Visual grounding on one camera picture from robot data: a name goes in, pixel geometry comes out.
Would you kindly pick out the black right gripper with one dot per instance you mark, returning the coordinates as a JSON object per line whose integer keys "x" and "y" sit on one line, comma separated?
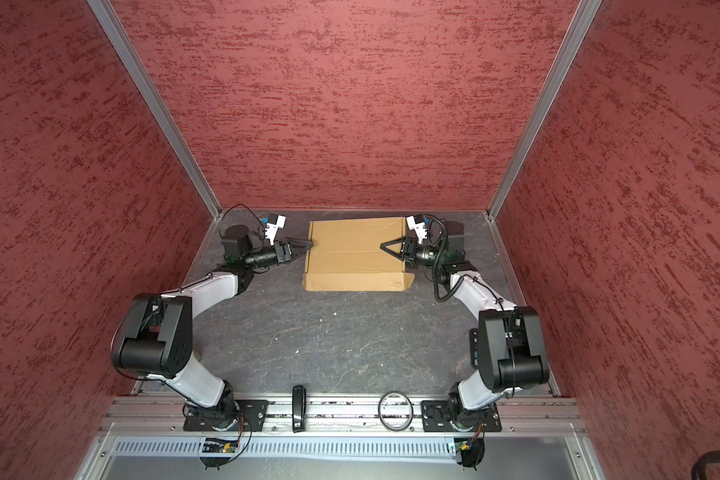
{"x": 393, "y": 253}

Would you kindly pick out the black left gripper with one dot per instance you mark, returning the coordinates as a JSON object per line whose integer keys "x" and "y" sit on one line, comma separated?
{"x": 290, "y": 242}

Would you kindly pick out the brown cardboard box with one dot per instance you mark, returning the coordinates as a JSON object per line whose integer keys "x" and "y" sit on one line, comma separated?
{"x": 346, "y": 256}

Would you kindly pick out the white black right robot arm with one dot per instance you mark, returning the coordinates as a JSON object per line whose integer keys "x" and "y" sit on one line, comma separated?
{"x": 510, "y": 350}

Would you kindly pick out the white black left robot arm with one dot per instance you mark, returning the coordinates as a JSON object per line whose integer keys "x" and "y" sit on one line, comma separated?
{"x": 155, "y": 338}

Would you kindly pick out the black handheld device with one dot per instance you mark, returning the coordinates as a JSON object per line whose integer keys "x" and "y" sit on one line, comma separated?
{"x": 299, "y": 398}

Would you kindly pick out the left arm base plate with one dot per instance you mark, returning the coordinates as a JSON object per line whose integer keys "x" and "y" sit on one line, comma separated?
{"x": 246, "y": 414}

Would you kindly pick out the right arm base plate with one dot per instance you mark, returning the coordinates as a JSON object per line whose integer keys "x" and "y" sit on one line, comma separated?
{"x": 442, "y": 416}

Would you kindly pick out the right rear aluminium corner post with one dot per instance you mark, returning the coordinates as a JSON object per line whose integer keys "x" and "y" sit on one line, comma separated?
{"x": 576, "y": 32}

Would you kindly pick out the aluminium corner post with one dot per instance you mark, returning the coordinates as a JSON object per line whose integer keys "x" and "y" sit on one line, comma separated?
{"x": 109, "y": 21}
{"x": 576, "y": 32}

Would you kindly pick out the aluminium front rail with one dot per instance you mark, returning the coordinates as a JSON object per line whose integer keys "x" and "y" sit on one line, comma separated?
{"x": 158, "y": 414}

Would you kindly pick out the white slotted cable duct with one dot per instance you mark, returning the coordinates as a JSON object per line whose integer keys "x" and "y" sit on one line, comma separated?
{"x": 435, "y": 449}

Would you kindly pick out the left rear aluminium corner post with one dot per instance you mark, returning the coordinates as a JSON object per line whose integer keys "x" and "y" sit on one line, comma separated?
{"x": 109, "y": 21}

